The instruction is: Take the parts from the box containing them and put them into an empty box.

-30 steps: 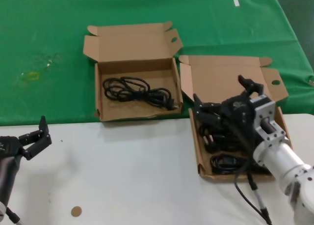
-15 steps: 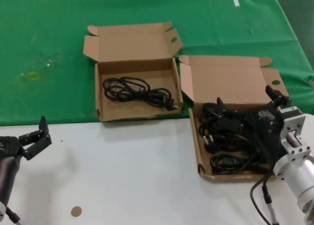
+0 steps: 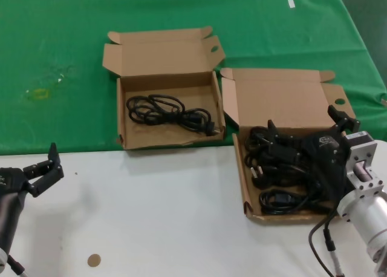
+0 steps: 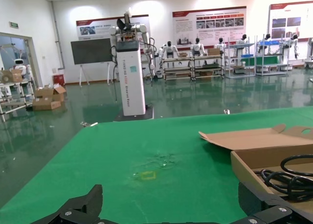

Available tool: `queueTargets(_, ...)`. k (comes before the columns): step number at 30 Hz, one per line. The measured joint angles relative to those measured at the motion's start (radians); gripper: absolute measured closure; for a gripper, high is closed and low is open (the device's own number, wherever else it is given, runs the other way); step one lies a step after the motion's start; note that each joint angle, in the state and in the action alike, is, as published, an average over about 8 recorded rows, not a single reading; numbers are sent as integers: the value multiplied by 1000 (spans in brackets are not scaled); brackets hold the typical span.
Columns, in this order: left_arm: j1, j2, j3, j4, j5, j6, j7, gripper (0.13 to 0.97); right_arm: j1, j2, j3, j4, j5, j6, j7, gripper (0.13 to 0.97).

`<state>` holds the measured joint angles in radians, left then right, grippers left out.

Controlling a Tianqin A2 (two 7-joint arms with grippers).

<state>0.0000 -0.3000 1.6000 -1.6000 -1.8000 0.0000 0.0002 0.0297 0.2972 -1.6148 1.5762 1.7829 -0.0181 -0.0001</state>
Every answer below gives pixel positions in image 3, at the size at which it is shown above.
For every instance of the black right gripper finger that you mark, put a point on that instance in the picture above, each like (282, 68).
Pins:
(284, 147)
(346, 122)

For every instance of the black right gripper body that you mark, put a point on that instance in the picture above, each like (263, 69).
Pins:
(328, 156)

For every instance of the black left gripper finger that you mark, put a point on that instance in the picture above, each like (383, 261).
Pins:
(45, 177)

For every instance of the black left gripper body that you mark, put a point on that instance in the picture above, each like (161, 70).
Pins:
(10, 198)

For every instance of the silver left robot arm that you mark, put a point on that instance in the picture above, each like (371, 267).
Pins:
(2, 257)

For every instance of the open brown cardboard box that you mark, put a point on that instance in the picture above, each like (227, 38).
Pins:
(166, 53)
(278, 98)

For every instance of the round brown sticker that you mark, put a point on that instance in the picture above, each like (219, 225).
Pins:
(93, 260)

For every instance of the green tablecloth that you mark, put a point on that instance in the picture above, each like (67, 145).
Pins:
(60, 47)

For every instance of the white tape strip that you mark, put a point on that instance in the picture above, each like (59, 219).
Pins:
(291, 3)

